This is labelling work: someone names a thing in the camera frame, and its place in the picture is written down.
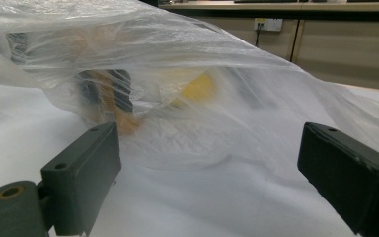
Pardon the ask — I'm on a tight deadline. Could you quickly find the orange and black packet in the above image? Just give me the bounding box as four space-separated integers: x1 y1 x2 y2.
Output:
75 68 142 136

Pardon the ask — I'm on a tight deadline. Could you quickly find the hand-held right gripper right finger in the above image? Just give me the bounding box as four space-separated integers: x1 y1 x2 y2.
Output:
296 121 379 237

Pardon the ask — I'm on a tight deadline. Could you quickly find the white wall socket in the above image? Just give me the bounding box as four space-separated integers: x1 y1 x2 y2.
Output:
254 18 284 33

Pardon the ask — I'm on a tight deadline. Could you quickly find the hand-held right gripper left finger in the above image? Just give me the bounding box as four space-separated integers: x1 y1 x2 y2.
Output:
39 121 122 237

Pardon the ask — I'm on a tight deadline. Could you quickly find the beige cabinet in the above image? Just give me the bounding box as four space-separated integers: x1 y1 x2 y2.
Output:
190 16 379 94

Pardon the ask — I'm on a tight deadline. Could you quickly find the black power cable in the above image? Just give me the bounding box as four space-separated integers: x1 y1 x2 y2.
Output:
255 23 263 47

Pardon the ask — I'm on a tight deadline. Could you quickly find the translucent plastic bag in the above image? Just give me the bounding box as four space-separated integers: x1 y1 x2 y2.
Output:
0 0 379 172

